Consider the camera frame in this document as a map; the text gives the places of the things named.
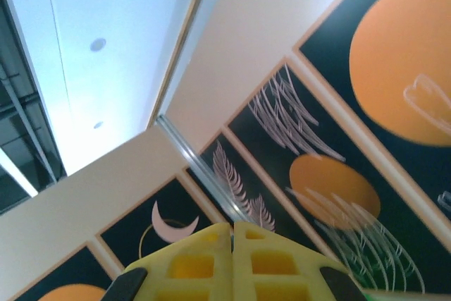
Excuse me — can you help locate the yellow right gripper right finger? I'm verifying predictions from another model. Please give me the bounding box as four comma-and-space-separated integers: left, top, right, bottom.
233, 221, 368, 301

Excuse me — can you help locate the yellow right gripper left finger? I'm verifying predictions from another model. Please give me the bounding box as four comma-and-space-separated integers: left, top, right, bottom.
101, 222, 234, 301

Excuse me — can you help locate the dark moon wall panel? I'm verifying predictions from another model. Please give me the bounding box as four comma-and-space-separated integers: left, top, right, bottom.
99, 176, 230, 270

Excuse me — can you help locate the dark floral wall panel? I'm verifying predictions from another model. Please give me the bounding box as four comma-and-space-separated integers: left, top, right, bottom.
297, 0, 451, 207
185, 133, 320, 258
227, 61, 451, 297
13, 244, 119, 301

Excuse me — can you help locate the aluminium frame post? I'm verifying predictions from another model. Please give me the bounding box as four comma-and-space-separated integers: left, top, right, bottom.
156, 113, 249, 226

